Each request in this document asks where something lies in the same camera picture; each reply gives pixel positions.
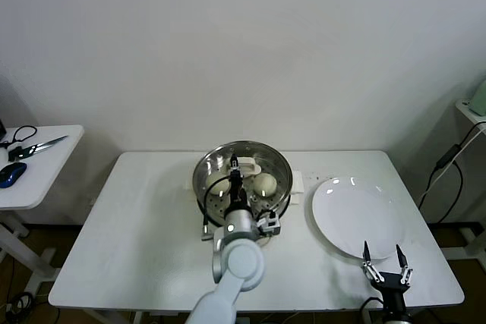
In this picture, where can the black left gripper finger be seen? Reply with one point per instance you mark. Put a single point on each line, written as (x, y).
(235, 162)
(235, 175)

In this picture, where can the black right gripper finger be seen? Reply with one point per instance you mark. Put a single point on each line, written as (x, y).
(405, 272)
(370, 267)

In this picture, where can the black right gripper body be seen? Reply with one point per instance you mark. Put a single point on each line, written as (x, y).
(393, 286)

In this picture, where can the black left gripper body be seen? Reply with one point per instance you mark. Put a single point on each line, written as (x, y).
(237, 195)

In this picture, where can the white steamed baozi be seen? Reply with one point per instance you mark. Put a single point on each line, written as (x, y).
(264, 183)
(218, 186)

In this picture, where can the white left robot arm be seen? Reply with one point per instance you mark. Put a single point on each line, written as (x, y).
(243, 263)

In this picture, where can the perforated steel steamer basket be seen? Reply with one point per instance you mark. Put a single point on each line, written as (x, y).
(283, 197)

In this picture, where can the white round plate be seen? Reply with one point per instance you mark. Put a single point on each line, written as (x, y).
(357, 217)

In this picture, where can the white electric cooker pot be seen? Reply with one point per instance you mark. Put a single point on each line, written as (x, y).
(298, 183)

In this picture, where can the white side stand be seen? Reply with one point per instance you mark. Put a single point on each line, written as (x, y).
(465, 108)

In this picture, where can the white side table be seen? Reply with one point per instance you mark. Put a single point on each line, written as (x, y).
(57, 164)

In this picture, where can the mint green appliance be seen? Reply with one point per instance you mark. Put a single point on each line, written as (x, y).
(479, 102)

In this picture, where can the blue computer mouse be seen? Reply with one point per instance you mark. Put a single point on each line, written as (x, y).
(12, 174)

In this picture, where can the black device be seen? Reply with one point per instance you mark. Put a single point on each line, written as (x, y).
(2, 128)

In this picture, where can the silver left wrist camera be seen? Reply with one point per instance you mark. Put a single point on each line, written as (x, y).
(270, 223)

